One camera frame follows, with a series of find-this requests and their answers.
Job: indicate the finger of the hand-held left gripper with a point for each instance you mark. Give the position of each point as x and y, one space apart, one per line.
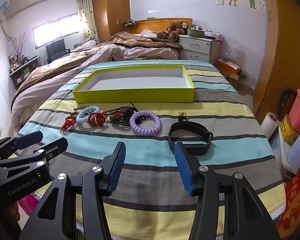
55 147
30 140

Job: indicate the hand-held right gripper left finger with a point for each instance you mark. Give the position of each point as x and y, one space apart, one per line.
117 166

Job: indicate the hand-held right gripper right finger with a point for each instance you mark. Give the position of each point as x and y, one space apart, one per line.
185 170

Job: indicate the black smart band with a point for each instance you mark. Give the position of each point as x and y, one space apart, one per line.
198 151

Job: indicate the black scrunchie with gold charms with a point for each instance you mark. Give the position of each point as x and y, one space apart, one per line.
182 115

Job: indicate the green-rimmed white tray box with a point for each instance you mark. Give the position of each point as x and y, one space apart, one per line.
135 96

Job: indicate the striped cloth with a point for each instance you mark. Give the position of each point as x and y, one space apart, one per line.
145 152

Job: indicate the cluttered side shelf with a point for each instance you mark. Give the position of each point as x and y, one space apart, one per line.
21 70

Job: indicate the black chair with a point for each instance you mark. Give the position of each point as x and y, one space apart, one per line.
56 50

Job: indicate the paper towel roll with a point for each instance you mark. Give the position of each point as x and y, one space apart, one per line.
268 125

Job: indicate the dried branches in vase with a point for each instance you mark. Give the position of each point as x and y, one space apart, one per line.
18 45

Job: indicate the bed with pink bedding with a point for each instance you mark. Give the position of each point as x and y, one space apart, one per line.
90 55

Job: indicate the orange box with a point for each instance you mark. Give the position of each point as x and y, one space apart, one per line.
228 67

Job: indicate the window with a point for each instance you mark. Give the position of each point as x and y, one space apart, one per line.
55 31

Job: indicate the yellow printed box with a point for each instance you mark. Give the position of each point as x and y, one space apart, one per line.
290 130

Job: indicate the red printed bag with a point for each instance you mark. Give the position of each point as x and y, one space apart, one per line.
296 200

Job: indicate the white nightstand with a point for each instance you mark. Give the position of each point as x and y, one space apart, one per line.
197 47

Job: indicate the brown blanket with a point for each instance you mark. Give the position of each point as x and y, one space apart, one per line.
130 41

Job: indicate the patterned curtain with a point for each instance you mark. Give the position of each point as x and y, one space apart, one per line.
88 17

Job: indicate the green basin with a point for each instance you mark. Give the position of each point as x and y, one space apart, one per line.
195 32

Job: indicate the brown teddy bear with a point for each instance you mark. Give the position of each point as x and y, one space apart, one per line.
173 31

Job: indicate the power strip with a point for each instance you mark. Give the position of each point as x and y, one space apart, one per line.
130 23

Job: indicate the wooden headboard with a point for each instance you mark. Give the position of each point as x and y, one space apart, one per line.
150 25

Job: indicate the tall wooden wardrobe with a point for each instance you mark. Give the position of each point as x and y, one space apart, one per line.
112 7

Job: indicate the large wooden wardrobe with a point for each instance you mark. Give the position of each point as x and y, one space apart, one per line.
290 50

